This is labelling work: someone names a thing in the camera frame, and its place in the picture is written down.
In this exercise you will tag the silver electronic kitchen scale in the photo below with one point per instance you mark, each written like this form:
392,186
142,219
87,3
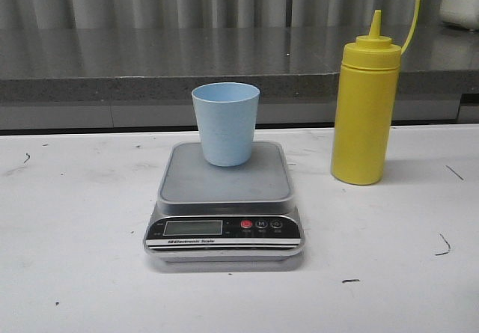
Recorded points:
209,213

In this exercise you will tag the yellow squeeze bottle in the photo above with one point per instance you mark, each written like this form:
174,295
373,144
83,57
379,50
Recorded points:
367,88

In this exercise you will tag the light blue plastic cup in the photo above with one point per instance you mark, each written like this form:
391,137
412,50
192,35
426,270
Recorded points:
226,114

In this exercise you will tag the grey stone counter shelf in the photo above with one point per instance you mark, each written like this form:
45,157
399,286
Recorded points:
92,80

